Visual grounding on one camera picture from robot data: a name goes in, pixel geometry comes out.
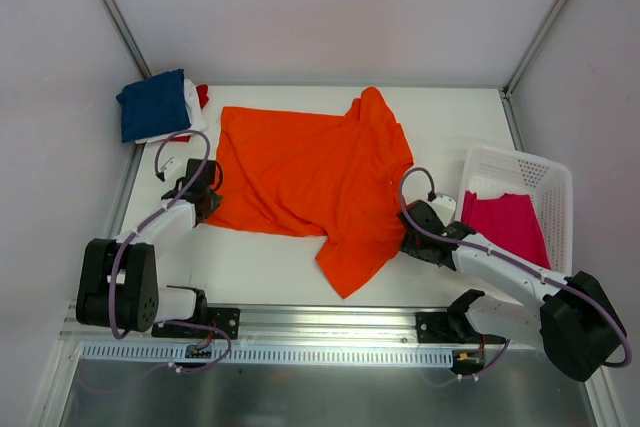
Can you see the orange t shirt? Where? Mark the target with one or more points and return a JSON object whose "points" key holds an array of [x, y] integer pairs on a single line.
{"points": [[306, 174]]}

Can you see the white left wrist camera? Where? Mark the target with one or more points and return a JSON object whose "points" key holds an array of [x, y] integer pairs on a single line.
{"points": [[170, 168]]}

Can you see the folded white t shirt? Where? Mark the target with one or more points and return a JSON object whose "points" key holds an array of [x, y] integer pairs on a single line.
{"points": [[180, 138]]}

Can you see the white plastic basket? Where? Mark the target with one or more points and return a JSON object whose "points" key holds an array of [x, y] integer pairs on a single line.
{"points": [[491, 172]]}

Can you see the folded red t shirt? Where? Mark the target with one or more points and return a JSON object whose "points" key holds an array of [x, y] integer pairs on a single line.
{"points": [[197, 99]]}

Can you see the aluminium mounting rail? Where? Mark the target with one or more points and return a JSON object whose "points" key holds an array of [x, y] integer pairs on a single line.
{"points": [[325, 326]]}

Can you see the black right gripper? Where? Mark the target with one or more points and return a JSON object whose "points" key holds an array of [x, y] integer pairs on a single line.
{"points": [[413, 239]]}

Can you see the magenta t shirt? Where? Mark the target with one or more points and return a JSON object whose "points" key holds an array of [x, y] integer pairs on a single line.
{"points": [[508, 221]]}

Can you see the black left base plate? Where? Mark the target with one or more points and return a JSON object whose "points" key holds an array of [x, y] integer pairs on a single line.
{"points": [[226, 319]]}

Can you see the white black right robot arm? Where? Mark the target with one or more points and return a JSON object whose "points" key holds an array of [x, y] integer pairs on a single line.
{"points": [[568, 318]]}

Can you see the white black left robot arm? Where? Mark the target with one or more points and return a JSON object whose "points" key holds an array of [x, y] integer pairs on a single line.
{"points": [[119, 284]]}

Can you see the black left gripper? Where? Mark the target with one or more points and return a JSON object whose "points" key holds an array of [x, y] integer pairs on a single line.
{"points": [[210, 192]]}

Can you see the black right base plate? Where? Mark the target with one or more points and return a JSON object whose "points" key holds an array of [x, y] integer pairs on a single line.
{"points": [[445, 327]]}

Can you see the folded blue t shirt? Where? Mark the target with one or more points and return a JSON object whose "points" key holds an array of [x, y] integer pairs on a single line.
{"points": [[153, 107]]}

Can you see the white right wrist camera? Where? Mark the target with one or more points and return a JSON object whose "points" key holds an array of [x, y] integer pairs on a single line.
{"points": [[445, 207]]}

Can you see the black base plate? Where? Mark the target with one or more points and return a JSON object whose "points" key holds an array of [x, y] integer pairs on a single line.
{"points": [[445, 327], [226, 319]]}

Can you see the white slotted cable duct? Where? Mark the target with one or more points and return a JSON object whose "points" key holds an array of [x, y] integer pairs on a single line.
{"points": [[277, 355]]}

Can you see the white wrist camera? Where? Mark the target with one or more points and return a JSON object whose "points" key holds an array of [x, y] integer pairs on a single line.
{"points": [[445, 207], [170, 168]]}

